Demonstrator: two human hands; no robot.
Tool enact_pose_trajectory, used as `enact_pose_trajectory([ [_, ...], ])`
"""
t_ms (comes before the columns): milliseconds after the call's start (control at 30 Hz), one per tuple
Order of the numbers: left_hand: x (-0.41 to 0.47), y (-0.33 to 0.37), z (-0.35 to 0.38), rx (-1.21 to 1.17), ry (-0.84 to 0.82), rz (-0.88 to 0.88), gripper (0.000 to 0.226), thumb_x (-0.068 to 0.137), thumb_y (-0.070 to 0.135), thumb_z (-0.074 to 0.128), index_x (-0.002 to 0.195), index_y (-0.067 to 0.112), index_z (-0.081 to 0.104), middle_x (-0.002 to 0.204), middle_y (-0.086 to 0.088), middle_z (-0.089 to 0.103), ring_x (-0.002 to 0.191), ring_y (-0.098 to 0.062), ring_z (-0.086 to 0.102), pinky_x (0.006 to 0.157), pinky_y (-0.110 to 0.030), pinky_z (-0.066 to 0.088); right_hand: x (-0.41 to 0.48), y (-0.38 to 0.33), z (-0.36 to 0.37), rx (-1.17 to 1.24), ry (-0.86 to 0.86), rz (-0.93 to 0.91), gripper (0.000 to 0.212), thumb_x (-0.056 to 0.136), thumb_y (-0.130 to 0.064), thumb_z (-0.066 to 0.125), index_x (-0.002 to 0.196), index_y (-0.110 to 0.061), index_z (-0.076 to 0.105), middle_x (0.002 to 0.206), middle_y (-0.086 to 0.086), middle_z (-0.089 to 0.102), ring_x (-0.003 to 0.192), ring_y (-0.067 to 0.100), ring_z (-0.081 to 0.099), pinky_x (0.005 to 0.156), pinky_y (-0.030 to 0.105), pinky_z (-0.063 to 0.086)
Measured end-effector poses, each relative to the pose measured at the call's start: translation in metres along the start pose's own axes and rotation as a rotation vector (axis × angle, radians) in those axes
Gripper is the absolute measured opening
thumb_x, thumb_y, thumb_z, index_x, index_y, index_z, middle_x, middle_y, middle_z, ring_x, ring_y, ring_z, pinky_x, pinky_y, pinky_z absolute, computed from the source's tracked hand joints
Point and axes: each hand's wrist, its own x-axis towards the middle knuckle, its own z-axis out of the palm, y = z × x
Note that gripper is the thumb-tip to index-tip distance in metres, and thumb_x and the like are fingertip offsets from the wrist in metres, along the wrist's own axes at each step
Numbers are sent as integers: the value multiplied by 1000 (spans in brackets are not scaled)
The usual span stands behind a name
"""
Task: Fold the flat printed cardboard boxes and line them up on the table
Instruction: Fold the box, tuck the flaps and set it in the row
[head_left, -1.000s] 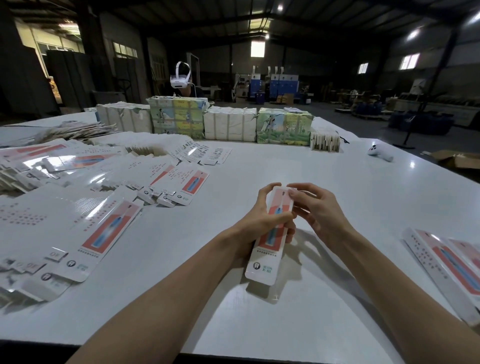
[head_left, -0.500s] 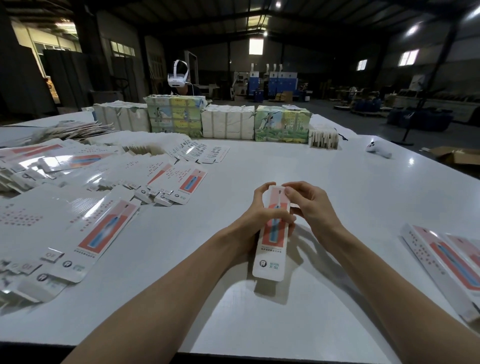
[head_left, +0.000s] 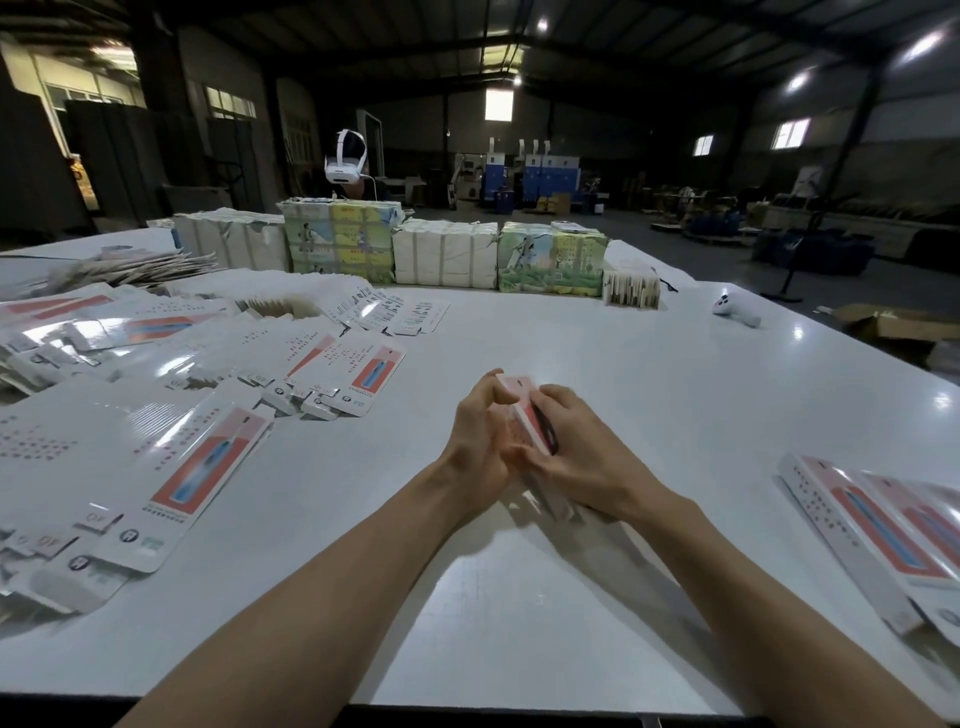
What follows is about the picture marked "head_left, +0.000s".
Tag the person's left hand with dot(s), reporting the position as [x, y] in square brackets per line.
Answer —
[477, 443]

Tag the person's right hand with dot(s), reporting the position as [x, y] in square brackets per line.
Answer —
[588, 458]

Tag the toothbrush carton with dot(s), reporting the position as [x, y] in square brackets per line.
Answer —
[528, 417]

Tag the pile of carton blanks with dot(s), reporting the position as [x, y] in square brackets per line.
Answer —
[143, 420]

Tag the person's right forearm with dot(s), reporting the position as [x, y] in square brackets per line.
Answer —
[788, 615]

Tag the person's left forearm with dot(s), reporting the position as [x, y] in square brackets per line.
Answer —
[293, 615]

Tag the small beige card stack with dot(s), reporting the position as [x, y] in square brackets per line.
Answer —
[633, 291]

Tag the row of white cartons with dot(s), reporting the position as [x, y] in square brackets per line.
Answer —
[230, 240]
[446, 255]

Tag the small black tool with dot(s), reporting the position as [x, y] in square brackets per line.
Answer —
[666, 281]

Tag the green printed carton bundle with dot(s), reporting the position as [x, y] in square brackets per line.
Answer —
[552, 260]

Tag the small white object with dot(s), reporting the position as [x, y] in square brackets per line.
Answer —
[737, 308]

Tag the green yellow carton bundle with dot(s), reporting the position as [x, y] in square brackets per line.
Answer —
[339, 240]

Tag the blue machine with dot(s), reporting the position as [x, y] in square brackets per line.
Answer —
[548, 180]

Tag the blue bins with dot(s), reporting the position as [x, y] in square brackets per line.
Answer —
[813, 251]

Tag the white headset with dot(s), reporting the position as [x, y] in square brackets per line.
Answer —
[347, 162]

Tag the black floor stand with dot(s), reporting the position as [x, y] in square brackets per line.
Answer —
[818, 225]

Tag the open cardboard box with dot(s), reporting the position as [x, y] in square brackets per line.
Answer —
[897, 330]

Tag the square bright window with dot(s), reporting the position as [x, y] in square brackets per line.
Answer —
[498, 104]

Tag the grey crate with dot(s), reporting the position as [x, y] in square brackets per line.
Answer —
[197, 200]

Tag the pile of grey flat sheets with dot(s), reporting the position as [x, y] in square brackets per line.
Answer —
[105, 270]

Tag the dark grey cabinet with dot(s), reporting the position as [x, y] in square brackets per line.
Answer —
[113, 162]

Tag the small wall window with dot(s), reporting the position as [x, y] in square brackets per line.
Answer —
[704, 146]

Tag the double wall window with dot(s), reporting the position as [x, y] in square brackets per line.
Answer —
[791, 134]

